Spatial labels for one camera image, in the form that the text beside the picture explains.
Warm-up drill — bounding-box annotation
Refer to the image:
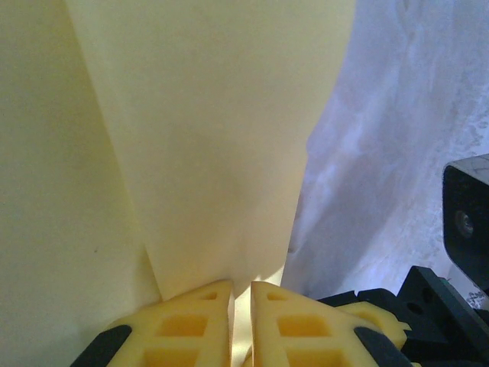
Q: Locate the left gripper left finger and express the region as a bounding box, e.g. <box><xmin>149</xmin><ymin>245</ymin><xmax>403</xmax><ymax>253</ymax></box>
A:
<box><xmin>74</xmin><ymin>278</ymin><xmax>235</xmax><ymax>367</ymax></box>

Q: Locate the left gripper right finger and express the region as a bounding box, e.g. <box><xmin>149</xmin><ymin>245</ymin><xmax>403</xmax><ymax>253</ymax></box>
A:
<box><xmin>250</xmin><ymin>281</ymin><xmax>416</xmax><ymax>367</ymax></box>

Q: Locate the yellow paper sheet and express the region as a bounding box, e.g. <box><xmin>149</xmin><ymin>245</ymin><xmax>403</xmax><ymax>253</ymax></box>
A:
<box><xmin>0</xmin><ymin>0</ymin><xmax>358</xmax><ymax>367</ymax></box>

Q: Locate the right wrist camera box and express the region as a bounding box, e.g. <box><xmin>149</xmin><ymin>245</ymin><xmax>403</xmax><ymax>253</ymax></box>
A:
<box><xmin>442</xmin><ymin>153</ymin><xmax>489</xmax><ymax>292</ymax></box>

